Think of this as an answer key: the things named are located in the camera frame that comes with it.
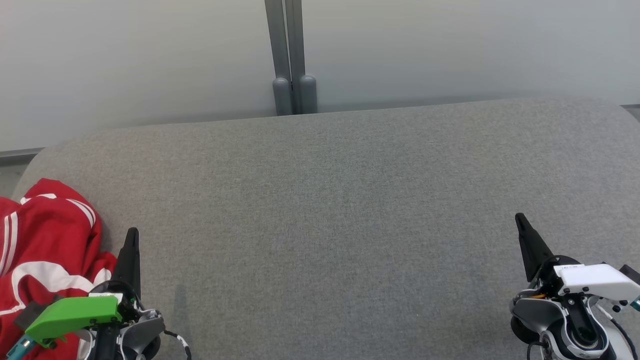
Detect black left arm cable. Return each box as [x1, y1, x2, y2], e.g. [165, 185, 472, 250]
[164, 329, 192, 360]

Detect grey wall skirting strip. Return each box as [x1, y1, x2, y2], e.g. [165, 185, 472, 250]
[0, 147, 45, 161]

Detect red basketball jersey white sleeves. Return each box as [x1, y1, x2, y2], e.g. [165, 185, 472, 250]
[0, 178, 104, 281]

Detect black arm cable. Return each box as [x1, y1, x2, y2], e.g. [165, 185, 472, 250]
[607, 305, 640, 360]
[164, 329, 192, 360]

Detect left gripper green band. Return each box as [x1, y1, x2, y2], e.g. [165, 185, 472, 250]
[25, 227, 142, 348]

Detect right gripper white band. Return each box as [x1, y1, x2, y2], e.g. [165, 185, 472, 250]
[515, 213, 640, 302]

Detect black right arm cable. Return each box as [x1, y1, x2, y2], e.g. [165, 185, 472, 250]
[607, 305, 640, 360]

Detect grey fabric sofa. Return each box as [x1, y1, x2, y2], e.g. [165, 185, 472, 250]
[11, 96, 640, 360]

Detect teal left camera connector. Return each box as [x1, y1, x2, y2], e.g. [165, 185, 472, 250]
[6, 335, 35, 360]

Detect red shorts white side stripe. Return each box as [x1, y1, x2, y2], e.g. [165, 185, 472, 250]
[0, 250, 119, 360]

